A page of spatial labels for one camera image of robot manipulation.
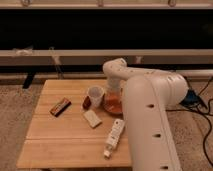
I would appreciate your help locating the blue box on floor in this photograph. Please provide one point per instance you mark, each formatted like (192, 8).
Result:
(191, 98)

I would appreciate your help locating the white rectangular packet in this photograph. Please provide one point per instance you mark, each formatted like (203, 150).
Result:
(92, 118)

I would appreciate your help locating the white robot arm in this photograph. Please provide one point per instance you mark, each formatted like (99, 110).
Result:
(146, 94)

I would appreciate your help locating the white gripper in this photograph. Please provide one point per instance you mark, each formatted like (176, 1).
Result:
(113, 88)

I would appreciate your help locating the small red object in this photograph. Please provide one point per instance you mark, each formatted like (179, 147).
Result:
(86, 103)

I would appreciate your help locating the white plastic cup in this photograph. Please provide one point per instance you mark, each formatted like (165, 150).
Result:
(95, 94)

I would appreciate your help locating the brown chocolate bar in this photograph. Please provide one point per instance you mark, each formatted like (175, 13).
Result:
(60, 107)

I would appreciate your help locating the wooden table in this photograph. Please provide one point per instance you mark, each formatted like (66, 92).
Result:
(67, 141)

